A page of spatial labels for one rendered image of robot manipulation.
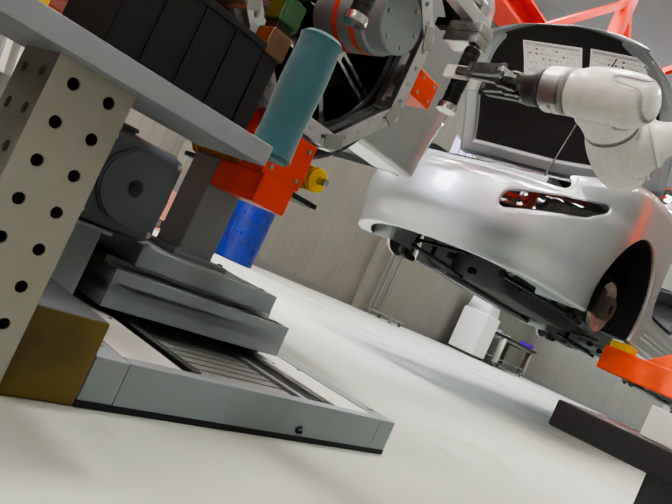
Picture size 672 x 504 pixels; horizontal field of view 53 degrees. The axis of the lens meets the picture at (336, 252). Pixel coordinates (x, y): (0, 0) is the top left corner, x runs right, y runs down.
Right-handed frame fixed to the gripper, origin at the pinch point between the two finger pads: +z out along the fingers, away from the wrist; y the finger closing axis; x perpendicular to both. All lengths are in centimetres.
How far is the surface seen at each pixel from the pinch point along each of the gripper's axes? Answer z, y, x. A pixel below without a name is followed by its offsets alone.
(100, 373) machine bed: -6, -55, -78
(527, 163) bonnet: 170, 323, 87
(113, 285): 23, -41, -70
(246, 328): 23, -5, -70
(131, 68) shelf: -18, -77, -39
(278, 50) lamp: -12, -55, -25
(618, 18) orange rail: 290, 575, 358
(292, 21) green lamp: -12, -55, -20
